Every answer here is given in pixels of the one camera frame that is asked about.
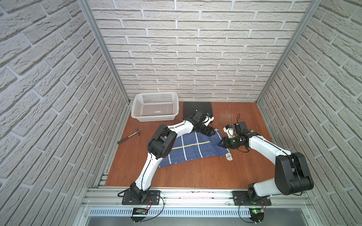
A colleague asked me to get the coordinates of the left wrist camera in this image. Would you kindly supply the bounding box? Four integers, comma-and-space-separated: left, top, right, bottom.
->
202, 114, 215, 126

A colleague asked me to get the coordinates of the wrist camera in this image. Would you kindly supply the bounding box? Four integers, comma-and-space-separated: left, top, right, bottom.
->
202, 114, 215, 126
223, 121, 249, 138

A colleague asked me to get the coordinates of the blue plaid pillowcase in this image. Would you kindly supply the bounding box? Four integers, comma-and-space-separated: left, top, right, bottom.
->
159, 129, 230, 168

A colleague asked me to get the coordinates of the white care label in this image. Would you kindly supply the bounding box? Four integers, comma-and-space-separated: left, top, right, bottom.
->
225, 153, 233, 161

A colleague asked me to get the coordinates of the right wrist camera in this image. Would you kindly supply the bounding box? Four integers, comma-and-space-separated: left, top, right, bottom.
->
223, 121, 249, 138

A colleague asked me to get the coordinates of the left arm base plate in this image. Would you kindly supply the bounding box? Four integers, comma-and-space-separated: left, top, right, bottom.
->
122, 189, 161, 205

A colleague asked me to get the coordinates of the white plastic basket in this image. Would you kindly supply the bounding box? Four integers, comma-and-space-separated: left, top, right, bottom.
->
131, 92, 179, 122

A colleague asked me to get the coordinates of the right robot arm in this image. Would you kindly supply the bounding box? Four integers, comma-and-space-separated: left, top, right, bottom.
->
218, 132, 314, 202

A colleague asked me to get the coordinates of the controller box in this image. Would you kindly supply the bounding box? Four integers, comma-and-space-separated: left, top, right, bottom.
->
249, 209, 265, 224
131, 208, 148, 223

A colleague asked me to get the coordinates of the right controller box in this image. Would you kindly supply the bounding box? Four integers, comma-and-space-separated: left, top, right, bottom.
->
249, 209, 265, 224

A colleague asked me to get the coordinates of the aluminium mounting rail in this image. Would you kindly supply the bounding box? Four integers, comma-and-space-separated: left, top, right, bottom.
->
81, 186, 313, 209

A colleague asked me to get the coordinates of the black plastic tool case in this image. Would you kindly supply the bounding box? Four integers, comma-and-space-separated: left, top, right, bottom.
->
183, 102, 213, 119

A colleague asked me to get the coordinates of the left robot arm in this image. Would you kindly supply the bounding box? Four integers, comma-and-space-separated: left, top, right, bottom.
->
130, 110, 216, 203

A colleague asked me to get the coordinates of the steel claw hammer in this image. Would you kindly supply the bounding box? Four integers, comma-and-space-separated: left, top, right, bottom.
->
117, 128, 140, 145

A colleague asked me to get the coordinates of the left controller box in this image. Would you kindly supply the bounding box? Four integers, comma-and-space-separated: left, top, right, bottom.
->
131, 208, 148, 223

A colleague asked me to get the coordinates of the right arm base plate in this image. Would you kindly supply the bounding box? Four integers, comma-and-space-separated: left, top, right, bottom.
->
232, 190, 272, 207

